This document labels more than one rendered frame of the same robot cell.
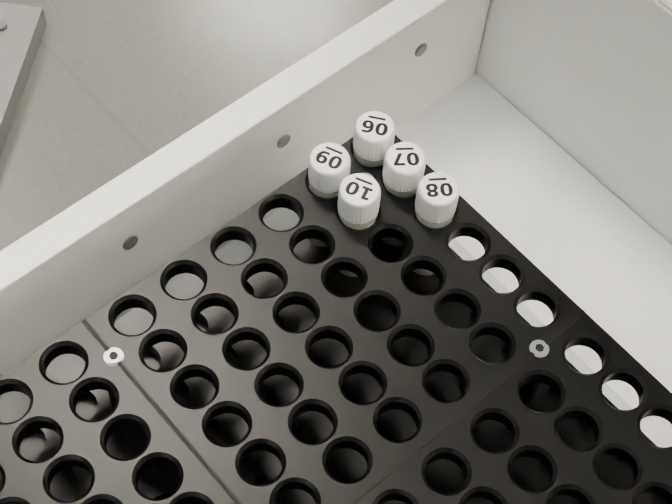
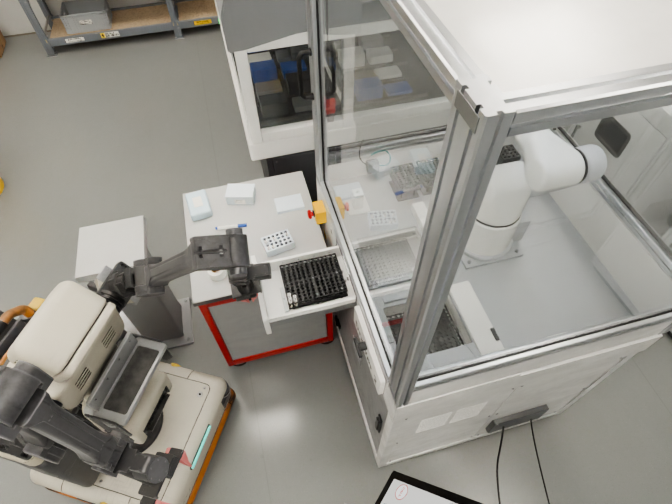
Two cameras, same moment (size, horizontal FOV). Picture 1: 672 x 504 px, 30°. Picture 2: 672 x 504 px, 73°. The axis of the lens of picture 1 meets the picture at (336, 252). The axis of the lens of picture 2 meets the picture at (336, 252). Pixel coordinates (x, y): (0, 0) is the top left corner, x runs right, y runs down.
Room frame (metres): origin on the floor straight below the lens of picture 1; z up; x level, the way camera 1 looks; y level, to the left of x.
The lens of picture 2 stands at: (0.85, 0.56, 2.32)
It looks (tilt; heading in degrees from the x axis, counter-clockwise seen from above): 54 degrees down; 211
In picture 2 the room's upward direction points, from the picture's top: 1 degrees counter-clockwise
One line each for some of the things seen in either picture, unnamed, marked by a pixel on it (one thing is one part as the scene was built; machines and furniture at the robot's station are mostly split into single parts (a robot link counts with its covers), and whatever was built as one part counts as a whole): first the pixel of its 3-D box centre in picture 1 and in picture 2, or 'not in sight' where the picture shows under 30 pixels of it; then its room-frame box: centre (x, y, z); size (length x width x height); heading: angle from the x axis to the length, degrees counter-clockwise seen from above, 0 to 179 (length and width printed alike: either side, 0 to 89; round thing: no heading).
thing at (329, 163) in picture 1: (327, 200); not in sight; (0.21, 0.00, 0.89); 0.01 x 0.01 x 0.05
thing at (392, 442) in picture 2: not in sight; (443, 315); (-0.29, 0.47, 0.40); 1.03 x 0.95 x 0.80; 45
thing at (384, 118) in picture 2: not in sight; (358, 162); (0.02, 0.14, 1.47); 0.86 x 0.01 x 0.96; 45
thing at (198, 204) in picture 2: not in sight; (198, 205); (-0.05, -0.70, 0.78); 0.15 x 0.10 x 0.04; 52
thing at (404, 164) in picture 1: (398, 200); not in sight; (0.22, -0.02, 0.89); 0.01 x 0.01 x 0.05
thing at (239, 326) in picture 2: not in sight; (264, 276); (-0.06, -0.41, 0.38); 0.62 x 0.58 x 0.76; 45
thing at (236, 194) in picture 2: not in sight; (240, 194); (-0.19, -0.57, 0.79); 0.13 x 0.09 x 0.05; 119
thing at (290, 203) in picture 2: not in sight; (289, 203); (-0.27, -0.35, 0.77); 0.13 x 0.09 x 0.02; 136
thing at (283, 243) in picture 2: not in sight; (277, 242); (-0.04, -0.26, 0.78); 0.12 x 0.08 x 0.04; 145
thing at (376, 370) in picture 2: not in sight; (368, 348); (0.24, 0.31, 0.87); 0.29 x 0.02 x 0.11; 45
